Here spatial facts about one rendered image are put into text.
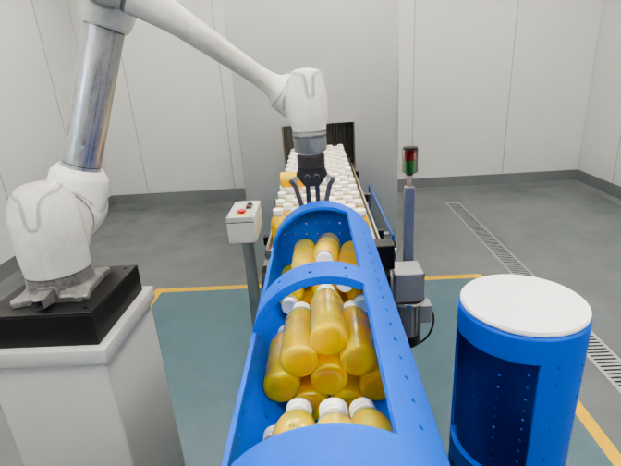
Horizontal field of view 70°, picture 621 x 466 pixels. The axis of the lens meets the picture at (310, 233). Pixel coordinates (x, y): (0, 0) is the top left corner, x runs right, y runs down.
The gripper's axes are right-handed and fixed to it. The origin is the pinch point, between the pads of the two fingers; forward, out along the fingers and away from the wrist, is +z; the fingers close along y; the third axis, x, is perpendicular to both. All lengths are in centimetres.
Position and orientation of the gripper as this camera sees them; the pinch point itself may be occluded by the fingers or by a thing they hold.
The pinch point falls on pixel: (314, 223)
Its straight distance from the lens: 125.5
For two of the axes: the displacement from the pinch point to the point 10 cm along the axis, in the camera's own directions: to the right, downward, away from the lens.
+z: 0.6, 9.3, 3.6
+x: -0.1, 3.6, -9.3
